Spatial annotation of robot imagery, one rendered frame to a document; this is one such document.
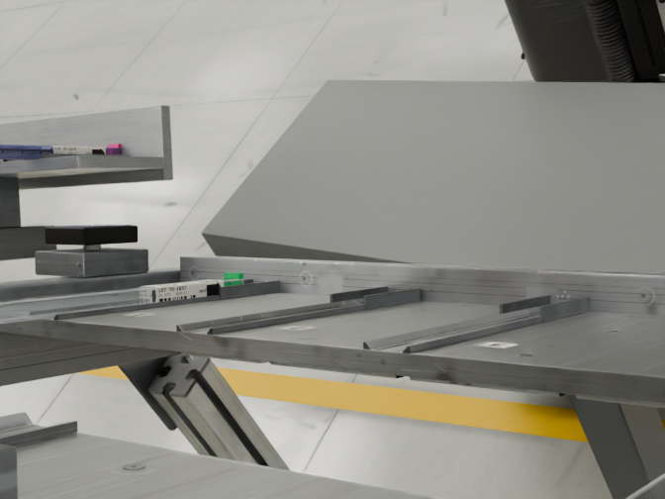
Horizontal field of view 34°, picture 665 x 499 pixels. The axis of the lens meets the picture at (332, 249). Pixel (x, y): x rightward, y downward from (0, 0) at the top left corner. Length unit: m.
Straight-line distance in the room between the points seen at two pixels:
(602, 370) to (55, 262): 0.43
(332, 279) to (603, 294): 0.18
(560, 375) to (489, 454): 1.11
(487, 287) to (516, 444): 0.89
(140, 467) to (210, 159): 2.15
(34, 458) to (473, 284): 0.41
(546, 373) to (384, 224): 0.53
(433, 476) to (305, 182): 0.61
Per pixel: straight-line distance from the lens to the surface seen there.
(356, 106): 1.12
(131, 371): 0.86
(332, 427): 1.67
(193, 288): 0.68
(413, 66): 2.36
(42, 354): 0.72
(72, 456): 0.29
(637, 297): 0.62
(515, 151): 0.96
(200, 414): 0.86
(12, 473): 0.23
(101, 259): 0.75
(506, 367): 0.44
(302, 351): 0.49
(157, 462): 0.28
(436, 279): 0.67
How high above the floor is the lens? 1.16
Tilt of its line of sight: 36 degrees down
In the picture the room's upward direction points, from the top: 29 degrees counter-clockwise
